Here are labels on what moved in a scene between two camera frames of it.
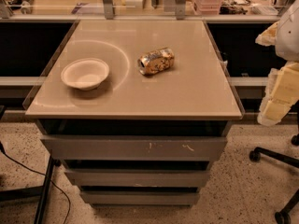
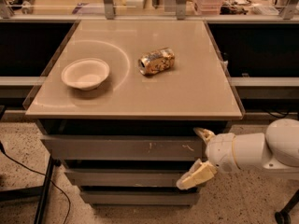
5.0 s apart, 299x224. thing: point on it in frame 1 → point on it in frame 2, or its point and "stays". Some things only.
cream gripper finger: x=281 y=93 → x=197 y=173
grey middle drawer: x=140 y=177 stays
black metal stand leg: x=35 y=190 stays
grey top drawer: x=137 y=147 stays
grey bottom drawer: x=142 y=198 stays
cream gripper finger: x=267 y=37 → x=205 y=133
